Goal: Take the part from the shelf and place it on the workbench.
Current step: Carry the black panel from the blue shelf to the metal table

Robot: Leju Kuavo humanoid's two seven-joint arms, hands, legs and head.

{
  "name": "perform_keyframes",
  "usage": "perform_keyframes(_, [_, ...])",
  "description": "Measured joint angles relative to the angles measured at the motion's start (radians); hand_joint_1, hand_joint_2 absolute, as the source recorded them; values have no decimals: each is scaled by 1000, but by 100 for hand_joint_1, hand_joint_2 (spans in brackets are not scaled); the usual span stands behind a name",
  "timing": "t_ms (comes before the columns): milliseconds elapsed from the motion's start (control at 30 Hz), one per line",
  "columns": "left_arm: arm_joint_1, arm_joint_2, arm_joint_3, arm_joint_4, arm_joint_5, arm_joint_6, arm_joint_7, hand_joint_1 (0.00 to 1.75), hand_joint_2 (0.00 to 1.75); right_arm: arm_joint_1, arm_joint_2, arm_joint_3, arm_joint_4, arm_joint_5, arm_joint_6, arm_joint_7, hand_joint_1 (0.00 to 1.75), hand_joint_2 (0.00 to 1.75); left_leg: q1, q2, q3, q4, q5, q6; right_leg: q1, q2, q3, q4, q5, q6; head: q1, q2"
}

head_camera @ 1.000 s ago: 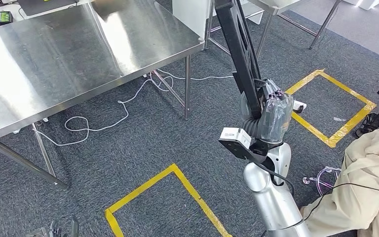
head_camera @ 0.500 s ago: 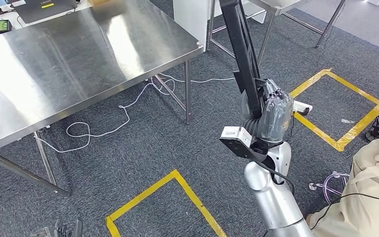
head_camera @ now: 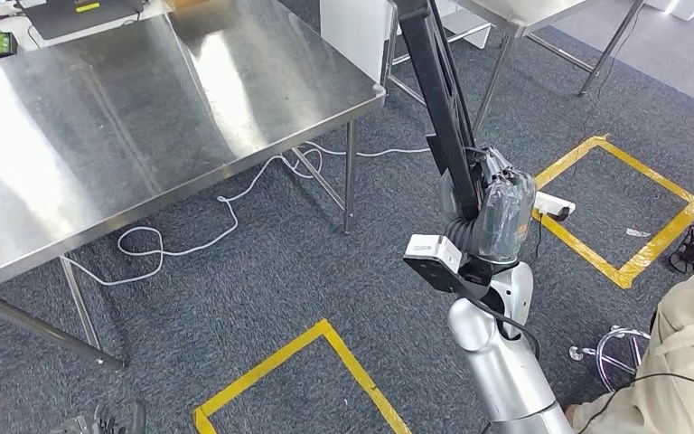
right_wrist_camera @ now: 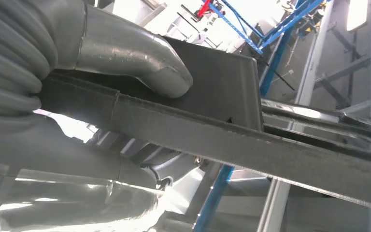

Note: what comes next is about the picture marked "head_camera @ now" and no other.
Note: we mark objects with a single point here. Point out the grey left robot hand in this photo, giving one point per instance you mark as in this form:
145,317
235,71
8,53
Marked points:
116,425

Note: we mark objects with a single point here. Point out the black plastic frame part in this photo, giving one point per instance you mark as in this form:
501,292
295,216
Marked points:
431,72

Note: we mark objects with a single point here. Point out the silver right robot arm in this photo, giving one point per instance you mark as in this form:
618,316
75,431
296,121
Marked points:
502,377

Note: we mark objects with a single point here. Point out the stainless steel workbench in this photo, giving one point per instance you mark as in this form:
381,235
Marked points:
113,150

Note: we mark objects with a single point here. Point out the yellow floor tape square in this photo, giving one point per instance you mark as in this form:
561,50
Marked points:
652,172
263,365

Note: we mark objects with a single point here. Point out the dark grey laptop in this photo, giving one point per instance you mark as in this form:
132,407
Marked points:
77,18

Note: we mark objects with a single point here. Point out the white panel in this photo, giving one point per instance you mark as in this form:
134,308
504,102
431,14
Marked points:
353,36

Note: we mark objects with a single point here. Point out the chrome stool base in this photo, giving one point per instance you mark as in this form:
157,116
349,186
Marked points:
599,358

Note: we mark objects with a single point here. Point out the white power strip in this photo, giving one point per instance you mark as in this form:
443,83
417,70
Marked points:
553,203

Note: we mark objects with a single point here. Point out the white paper scrap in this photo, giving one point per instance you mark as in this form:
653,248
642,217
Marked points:
637,232

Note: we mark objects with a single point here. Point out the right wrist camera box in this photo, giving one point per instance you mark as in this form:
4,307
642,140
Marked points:
434,251

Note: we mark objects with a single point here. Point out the steel frame table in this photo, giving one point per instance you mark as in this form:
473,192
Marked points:
495,78

